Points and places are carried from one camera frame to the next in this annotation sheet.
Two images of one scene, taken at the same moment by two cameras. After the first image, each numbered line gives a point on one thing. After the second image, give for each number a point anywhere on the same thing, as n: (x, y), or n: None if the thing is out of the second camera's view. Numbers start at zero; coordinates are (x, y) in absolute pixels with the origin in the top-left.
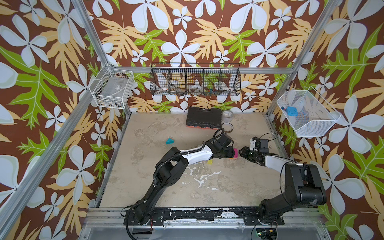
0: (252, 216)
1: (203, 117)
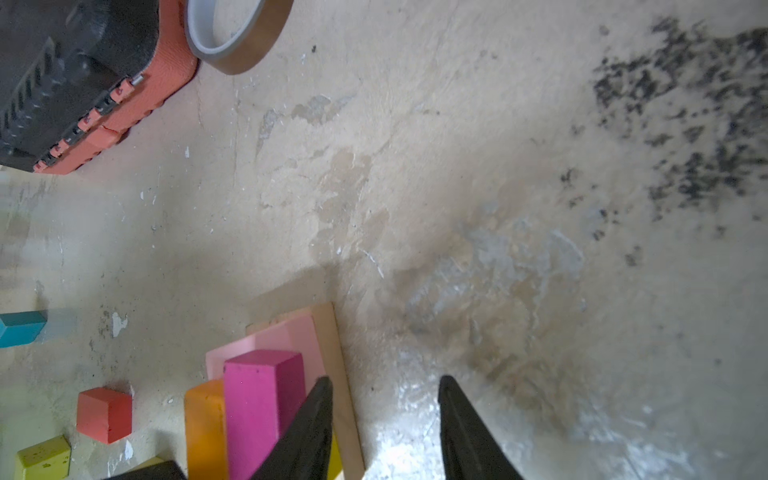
0: None
1: (78, 75)
